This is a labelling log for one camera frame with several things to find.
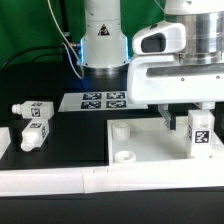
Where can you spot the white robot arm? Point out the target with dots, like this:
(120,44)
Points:
(177,60)

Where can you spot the white front fence wall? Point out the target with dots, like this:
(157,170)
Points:
(168,175)

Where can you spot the white marker sheet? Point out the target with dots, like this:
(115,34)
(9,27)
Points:
(97,101)

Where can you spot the white left fence wall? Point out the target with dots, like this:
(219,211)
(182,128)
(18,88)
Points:
(5,140)

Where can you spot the white fence wall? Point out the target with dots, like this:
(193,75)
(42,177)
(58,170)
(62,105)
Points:
(5,140)
(168,175)

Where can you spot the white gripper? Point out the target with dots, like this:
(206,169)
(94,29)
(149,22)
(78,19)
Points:
(156,76)

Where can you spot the green backdrop curtain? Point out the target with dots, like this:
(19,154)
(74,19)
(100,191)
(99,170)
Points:
(26,26)

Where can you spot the white square tabletop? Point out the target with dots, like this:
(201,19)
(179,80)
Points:
(148,140)

